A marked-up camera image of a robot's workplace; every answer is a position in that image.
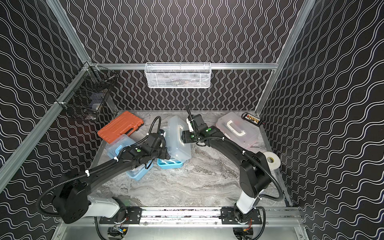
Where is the red tool case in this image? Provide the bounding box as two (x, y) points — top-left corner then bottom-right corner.
(98, 111), (144, 144)

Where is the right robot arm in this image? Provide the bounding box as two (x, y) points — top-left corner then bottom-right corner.
(181, 105), (284, 215)

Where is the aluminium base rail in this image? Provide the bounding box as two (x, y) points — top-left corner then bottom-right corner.
(59, 205), (301, 227)

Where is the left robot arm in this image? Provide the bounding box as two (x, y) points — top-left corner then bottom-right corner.
(36, 130), (170, 224)

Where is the white tape roll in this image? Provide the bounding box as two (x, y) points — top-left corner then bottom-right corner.
(263, 151), (281, 171)

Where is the black bit set case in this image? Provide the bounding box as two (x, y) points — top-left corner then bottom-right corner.
(241, 112), (264, 127)

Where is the light blue front toolbox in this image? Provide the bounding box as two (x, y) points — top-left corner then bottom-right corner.
(106, 134), (154, 181)

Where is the white mesh wall basket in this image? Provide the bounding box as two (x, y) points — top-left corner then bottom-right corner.
(145, 62), (212, 89)

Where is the black wire wall basket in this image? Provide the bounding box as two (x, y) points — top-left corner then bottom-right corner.
(58, 65), (118, 121)

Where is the pink toolbox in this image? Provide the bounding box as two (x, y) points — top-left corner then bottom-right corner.
(216, 112), (261, 150)

